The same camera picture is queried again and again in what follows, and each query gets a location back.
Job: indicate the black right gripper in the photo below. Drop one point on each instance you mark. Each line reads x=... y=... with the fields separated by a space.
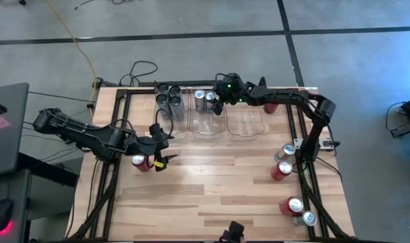
x=230 y=89

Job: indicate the red Coca-Cola can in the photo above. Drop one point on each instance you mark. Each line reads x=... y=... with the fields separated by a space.
x=290 y=206
x=280 y=171
x=140 y=163
x=270 y=108

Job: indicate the dark grey desk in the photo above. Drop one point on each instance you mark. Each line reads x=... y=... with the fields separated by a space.
x=22 y=202

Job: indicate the black aluminium table frame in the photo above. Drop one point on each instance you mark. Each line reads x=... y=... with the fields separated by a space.
x=118 y=111

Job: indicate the long black bar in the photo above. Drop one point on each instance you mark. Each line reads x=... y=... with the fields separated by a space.
x=184 y=83

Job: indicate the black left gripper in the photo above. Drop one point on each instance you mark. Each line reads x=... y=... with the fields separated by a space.
x=145 y=145

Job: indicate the tall grey can blue band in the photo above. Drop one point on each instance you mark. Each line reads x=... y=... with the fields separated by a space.
x=163 y=88
x=177 y=111
x=175 y=91
x=164 y=108

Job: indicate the black computer mouse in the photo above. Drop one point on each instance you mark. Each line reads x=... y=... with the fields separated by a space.
x=1 y=212

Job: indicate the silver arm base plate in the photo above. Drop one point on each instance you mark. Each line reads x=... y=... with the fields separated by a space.
x=297 y=142

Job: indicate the clear plastic bin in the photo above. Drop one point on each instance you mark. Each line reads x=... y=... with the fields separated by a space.
x=177 y=128
x=245 y=125
x=208 y=125

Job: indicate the black clamp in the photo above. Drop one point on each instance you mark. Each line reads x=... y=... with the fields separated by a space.
x=262 y=83

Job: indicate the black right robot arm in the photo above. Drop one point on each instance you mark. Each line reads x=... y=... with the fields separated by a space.
x=285 y=98

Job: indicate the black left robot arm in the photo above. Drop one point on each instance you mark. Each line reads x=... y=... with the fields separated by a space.
x=90 y=136

